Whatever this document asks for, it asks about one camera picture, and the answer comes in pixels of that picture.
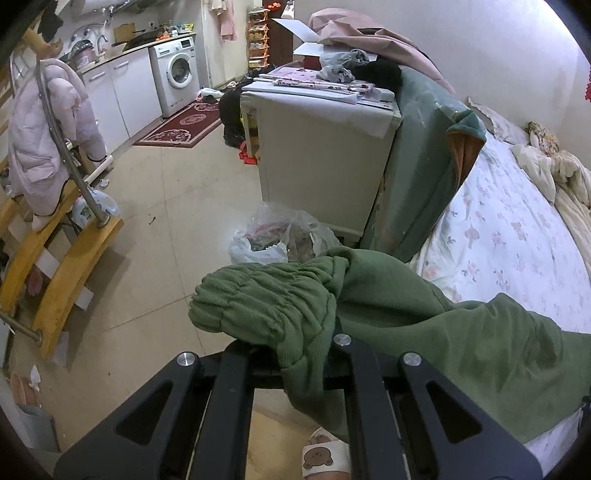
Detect wooden shoe rack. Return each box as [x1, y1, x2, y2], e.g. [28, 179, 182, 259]
[247, 8, 271, 71]

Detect red patterned rug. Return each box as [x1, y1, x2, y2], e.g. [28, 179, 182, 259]
[133, 102, 223, 149]

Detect bear print slipper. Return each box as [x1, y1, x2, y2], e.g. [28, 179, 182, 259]
[301, 427, 352, 480]

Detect white washing machine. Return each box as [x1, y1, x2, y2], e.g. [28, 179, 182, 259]
[148, 36, 202, 118]

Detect clear plastic bag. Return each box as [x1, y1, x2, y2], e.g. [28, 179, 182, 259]
[229, 202, 342, 266]

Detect grey patterned garment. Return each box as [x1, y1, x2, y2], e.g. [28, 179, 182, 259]
[318, 48, 371, 84]

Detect wooden rocking frame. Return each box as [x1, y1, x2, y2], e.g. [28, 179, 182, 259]
[0, 28, 125, 363]

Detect green pants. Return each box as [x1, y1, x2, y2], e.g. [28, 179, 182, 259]
[188, 246, 591, 444]

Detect pink hanging towel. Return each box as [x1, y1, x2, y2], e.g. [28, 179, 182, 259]
[210, 0, 237, 40]

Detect white pillow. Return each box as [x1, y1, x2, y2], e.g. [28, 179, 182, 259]
[468, 98, 532, 147]

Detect white water heater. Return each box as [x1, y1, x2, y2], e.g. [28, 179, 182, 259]
[69, 0, 126, 17]

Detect black bag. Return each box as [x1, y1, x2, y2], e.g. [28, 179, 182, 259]
[218, 88, 248, 144]

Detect pink floral cloth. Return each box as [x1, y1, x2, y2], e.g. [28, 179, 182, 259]
[272, 67, 377, 96]

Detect small floral pillow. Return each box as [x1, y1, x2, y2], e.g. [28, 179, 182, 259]
[526, 121, 562, 156]

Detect pink cooking pot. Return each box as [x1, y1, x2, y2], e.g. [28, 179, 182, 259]
[69, 39, 97, 70]

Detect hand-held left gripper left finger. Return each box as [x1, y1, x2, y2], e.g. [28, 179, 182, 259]
[53, 345, 283, 480]

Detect green blanket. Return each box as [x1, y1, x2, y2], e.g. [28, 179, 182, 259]
[360, 65, 488, 264]

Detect white cabinet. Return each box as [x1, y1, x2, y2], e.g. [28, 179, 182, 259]
[240, 88, 402, 237]

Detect white kitchen cabinets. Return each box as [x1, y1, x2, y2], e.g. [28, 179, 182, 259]
[81, 46, 163, 154]

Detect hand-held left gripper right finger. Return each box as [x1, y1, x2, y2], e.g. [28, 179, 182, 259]
[324, 333, 544, 480]

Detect pink cloth pile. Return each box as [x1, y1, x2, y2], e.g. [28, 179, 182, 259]
[308, 8, 455, 94]

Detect grey bin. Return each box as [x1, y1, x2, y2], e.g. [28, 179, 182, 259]
[14, 404, 61, 455]

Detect cream quilt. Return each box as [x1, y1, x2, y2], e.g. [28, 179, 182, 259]
[512, 138, 591, 223]

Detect pink padded coat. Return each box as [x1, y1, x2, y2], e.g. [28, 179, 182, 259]
[8, 65, 108, 217]

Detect black garment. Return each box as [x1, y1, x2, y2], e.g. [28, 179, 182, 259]
[353, 59, 402, 91]

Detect white cardboard box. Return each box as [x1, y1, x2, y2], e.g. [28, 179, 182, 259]
[271, 17, 341, 59]

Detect floral white bed sheet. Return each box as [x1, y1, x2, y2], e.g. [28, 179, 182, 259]
[409, 134, 591, 477]

